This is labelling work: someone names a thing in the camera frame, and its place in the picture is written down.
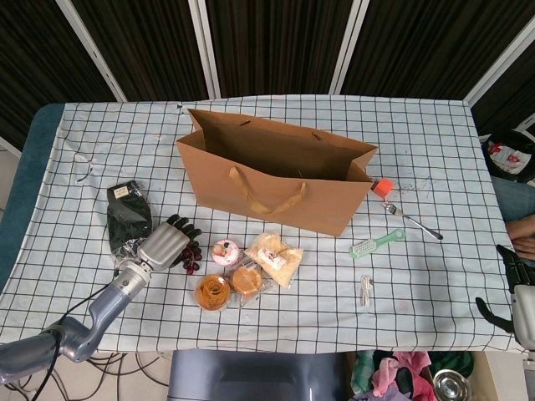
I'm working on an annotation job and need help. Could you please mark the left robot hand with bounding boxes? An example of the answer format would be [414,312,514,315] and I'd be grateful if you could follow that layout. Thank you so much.
[137,214,203,273]

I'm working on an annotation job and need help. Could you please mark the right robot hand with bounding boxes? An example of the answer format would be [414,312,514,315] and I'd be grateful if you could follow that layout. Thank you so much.
[475,244,535,348]

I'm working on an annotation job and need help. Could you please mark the dark red grapes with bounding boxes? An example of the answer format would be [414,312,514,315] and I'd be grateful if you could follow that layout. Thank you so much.
[182,240,203,276]

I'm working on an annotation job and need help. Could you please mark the pink cupcake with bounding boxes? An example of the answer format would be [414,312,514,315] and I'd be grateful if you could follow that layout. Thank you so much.
[211,238,240,266]

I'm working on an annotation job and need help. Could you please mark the orange spiral pastry cup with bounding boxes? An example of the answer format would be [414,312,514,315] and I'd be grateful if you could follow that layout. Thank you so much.
[196,273,232,311]

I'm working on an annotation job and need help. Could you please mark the round bun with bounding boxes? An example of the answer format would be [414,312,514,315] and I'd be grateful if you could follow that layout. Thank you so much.
[223,257,277,308]

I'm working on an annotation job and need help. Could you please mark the beige snack packet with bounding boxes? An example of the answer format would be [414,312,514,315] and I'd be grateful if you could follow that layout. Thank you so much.
[243,232,305,288]

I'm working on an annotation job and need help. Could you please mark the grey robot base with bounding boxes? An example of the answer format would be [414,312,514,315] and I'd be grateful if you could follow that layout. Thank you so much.
[166,349,348,401]

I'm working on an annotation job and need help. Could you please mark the brown paper bag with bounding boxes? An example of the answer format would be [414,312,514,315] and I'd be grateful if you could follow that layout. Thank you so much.
[175,108,380,238]

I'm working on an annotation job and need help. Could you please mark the red white plastic bag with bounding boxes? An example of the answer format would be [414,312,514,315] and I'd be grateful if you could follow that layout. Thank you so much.
[487,140,528,175]

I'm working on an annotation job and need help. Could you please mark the black packaged item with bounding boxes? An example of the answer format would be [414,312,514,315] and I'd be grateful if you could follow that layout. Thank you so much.
[105,180,154,266]

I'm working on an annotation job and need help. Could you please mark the person's hand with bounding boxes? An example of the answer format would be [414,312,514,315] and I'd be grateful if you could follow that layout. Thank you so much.
[505,217,535,262]

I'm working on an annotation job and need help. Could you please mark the cardboard box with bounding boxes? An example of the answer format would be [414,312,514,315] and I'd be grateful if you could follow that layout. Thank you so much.
[346,350,502,401]

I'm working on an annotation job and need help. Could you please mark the metal bowl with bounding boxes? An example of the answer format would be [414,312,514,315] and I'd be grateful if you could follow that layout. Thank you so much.
[432,369,469,401]

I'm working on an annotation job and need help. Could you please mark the person's jeans leg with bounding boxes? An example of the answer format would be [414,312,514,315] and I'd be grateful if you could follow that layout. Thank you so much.
[489,175,535,222]

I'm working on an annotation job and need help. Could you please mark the pink cloth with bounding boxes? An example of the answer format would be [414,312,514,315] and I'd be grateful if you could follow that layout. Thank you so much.
[371,351,436,401]

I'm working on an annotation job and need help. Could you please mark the metal fork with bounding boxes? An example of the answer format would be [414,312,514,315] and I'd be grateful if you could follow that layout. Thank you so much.
[382,200,444,241]

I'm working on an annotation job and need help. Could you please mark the blue table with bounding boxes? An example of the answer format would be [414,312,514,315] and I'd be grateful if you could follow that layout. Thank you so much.
[0,103,66,289]

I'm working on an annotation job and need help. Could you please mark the green brush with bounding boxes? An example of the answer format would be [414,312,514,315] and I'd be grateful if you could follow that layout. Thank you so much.
[349,228,407,260]

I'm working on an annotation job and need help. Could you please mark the green cloth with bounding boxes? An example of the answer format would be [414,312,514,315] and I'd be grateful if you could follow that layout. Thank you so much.
[350,350,375,393]

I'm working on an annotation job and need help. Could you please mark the orange cube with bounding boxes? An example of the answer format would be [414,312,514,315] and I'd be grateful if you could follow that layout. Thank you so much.
[370,177,396,198]

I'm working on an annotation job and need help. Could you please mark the dark folding partition screen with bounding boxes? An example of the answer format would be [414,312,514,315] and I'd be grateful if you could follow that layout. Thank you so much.
[0,0,535,151]

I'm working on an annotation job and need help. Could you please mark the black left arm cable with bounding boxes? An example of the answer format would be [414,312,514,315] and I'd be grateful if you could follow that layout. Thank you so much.
[41,266,125,385]

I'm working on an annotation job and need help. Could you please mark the black floor cables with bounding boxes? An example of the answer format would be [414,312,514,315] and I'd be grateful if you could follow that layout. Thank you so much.
[0,353,172,401]

